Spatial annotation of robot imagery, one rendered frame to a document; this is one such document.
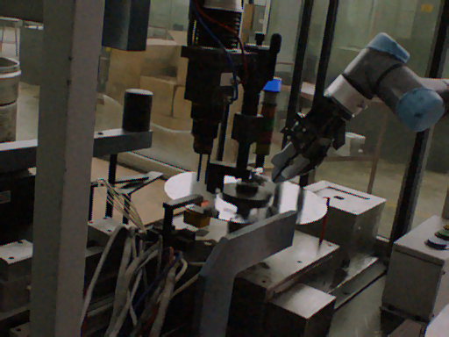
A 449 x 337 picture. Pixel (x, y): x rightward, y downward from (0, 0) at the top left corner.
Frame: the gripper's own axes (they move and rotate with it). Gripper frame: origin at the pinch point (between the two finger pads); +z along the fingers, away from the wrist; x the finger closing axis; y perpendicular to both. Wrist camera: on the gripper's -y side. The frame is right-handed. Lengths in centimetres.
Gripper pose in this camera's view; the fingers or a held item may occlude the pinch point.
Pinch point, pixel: (278, 177)
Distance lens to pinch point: 123.8
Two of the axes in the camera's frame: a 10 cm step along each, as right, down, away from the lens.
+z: -6.2, 7.1, 3.4
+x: 5.9, 7.0, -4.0
